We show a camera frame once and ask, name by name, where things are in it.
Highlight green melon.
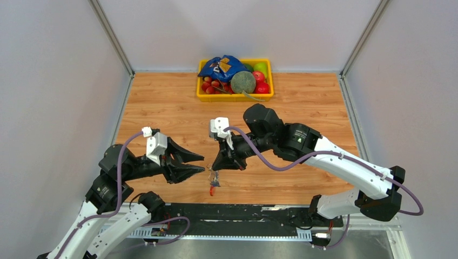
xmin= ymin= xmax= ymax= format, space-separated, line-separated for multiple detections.
xmin=230 ymin=71 xmax=266 ymax=102

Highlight blue snack bag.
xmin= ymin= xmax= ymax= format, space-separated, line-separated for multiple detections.
xmin=198 ymin=55 xmax=249 ymax=83

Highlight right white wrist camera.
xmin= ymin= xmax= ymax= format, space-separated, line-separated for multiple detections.
xmin=209 ymin=117 xmax=234 ymax=150

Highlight red tomato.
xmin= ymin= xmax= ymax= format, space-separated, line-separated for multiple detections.
xmin=254 ymin=82 xmax=270 ymax=94

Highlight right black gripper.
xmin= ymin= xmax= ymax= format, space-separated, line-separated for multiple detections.
xmin=212 ymin=131 xmax=274 ymax=171

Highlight red handled key ring holder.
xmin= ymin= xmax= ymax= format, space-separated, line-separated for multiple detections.
xmin=207 ymin=164 xmax=220 ymax=196

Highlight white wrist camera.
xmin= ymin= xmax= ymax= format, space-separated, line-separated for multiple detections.
xmin=142 ymin=127 xmax=167 ymax=166
xmin=209 ymin=117 xmax=234 ymax=150

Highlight yellow plastic bin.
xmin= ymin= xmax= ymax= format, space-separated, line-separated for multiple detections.
xmin=196 ymin=58 xmax=275 ymax=102

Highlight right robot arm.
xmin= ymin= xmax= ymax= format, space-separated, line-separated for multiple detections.
xmin=209 ymin=104 xmax=405 ymax=225

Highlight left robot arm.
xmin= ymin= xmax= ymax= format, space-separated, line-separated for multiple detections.
xmin=39 ymin=130 xmax=205 ymax=258

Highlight bunch of red fruits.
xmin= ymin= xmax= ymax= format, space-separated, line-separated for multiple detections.
xmin=201 ymin=77 xmax=234 ymax=94

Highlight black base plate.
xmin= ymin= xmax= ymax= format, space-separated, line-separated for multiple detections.
xmin=151 ymin=203 xmax=344 ymax=237

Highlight green apple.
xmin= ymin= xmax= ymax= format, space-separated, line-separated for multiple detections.
xmin=253 ymin=62 xmax=268 ymax=78

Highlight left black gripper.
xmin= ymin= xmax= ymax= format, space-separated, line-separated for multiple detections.
xmin=122 ymin=135 xmax=206 ymax=183

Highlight red apple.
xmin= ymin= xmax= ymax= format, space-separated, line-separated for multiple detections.
xmin=252 ymin=71 xmax=266 ymax=84

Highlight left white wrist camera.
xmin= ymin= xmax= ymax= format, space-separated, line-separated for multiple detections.
xmin=142 ymin=127 xmax=167 ymax=166

